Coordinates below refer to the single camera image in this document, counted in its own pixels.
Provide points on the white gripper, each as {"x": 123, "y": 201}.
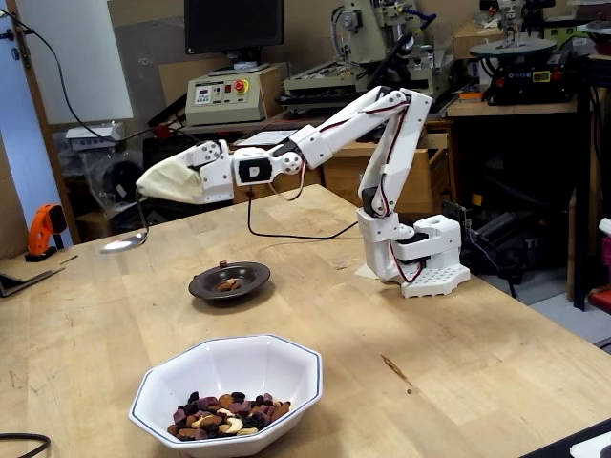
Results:
{"x": 216, "y": 185}

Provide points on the metal spoon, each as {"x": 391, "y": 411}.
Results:
{"x": 119, "y": 246}

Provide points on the scooped nut mix portion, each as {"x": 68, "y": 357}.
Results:
{"x": 229, "y": 286}

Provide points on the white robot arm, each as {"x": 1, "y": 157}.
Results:
{"x": 401, "y": 152}

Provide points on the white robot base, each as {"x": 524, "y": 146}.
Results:
{"x": 439, "y": 281}

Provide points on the brown round plate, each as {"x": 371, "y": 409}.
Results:
{"x": 248, "y": 274}

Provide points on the white octagonal bowl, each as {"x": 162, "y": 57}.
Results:
{"x": 215, "y": 362}

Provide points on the beige control box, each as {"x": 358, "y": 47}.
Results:
{"x": 224, "y": 110}

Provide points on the clear plastic bag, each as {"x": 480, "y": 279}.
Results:
{"x": 119, "y": 191}

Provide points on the white paper sheet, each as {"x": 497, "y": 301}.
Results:
{"x": 267, "y": 138}

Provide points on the brown cardboard sheet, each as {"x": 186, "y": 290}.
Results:
{"x": 176, "y": 81}

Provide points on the white plastic box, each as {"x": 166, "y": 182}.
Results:
{"x": 90, "y": 136}

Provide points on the wooden workbench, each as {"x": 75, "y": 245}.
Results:
{"x": 341, "y": 179}

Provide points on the black computer monitor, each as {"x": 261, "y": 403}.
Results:
{"x": 234, "y": 24}

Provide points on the white board panel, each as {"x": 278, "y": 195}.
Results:
{"x": 86, "y": 57}

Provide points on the orange and black tool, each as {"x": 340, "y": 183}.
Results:
{"x": 43, "y": 224}

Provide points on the flat wooden board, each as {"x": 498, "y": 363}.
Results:
{"x": 24, "y": 274}

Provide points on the cream tape strip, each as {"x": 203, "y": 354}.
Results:
{"x": 363, "y": 273}

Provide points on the benchtop cnc mill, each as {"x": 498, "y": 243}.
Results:
{"x": 372, "y": 33}

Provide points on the mixed nuts and dried fruit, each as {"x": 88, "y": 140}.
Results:
{"x": 224, "y": 415}

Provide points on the green circuit board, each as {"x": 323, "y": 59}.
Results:
{"x": 453, "y": 212}

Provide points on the brown cardboard box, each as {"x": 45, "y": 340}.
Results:
{"x": 472, "y": 40}

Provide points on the wooden machine table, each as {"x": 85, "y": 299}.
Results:
{"x": 501, "y": 109}

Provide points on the black scroll saw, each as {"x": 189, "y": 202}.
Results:
{"x": 525, "y": 81}

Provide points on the red chair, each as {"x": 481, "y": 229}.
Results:
{"x": 602, "y": 298}

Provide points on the black flat device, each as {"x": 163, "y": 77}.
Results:
{"x": 549, "y": 453}

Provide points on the white flat object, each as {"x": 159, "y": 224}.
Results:
{"x": 596, "y": 448}

